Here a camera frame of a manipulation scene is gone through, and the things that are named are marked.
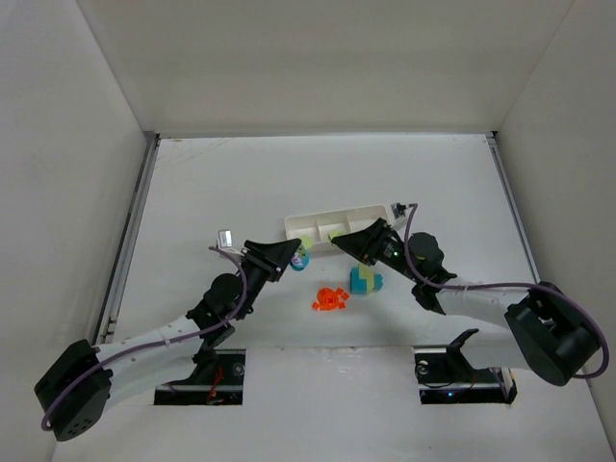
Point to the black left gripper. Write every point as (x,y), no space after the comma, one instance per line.
(263,263)

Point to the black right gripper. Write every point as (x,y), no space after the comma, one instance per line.
(378,243)

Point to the teal frog lego brick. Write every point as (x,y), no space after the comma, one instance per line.
(300,261)

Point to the lime green curved lego brick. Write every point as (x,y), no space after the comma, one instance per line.
(334,234)

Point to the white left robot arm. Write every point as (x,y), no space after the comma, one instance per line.
(87,380)

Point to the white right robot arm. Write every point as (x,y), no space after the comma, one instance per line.
(545,331)

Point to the white divided plastic tray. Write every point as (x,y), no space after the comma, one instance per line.
(318,225)

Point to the orange lego pieces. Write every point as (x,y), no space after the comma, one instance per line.
(328,299)

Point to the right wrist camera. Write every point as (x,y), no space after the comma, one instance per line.
(400,212)

